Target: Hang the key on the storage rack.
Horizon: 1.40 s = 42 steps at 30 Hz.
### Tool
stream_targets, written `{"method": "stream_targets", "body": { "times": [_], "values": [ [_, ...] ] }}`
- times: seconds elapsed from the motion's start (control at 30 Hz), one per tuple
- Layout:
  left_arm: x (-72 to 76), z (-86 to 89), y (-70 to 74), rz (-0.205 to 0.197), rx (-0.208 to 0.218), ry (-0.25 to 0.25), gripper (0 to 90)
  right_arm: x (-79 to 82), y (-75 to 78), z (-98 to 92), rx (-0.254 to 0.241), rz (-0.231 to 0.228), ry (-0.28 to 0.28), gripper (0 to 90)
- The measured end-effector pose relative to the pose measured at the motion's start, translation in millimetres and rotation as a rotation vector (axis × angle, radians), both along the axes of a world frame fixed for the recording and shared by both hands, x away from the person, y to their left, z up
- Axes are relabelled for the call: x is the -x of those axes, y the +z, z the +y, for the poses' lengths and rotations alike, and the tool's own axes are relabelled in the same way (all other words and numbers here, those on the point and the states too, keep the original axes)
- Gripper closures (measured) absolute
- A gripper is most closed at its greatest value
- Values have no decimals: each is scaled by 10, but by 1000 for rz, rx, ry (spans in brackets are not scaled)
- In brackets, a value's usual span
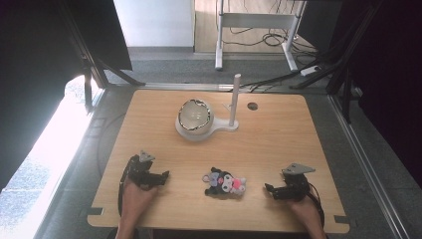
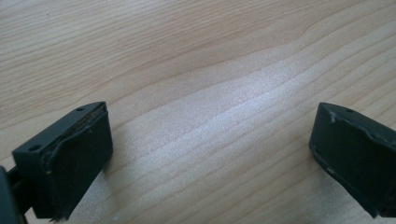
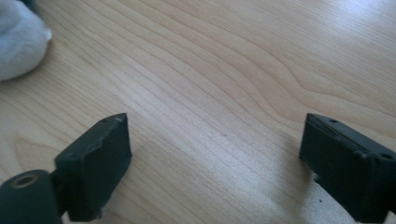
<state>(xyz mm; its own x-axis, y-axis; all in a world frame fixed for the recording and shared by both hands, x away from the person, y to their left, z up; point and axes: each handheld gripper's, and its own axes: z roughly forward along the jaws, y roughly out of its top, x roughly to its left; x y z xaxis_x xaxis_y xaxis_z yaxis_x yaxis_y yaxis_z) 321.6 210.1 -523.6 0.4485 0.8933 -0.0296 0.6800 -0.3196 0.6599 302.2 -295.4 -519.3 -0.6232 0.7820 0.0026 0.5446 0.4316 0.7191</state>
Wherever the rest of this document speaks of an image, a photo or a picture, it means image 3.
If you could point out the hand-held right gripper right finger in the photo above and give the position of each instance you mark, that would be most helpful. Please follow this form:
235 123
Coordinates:
348 168

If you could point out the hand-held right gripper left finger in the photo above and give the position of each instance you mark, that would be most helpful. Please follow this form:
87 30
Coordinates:
96 168

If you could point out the white grey plush toy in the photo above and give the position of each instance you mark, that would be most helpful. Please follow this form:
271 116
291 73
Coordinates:
18 40

